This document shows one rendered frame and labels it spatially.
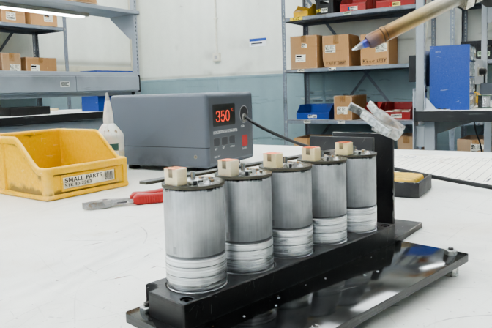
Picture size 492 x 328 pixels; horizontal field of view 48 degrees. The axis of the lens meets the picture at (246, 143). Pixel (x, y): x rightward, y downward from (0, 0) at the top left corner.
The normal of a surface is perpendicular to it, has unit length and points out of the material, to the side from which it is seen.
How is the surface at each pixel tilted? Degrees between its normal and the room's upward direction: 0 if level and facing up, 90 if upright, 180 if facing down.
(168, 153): 90
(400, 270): 0
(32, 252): 0
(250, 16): 90
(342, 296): 0
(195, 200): 90
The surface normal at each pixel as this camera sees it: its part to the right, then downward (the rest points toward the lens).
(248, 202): 0.13, 0.09
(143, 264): -0.03, -0.99
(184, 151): -0.49, 0.10
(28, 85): 0.84, 0.03
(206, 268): 0.38, 0.07
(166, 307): -0.71, 0.09
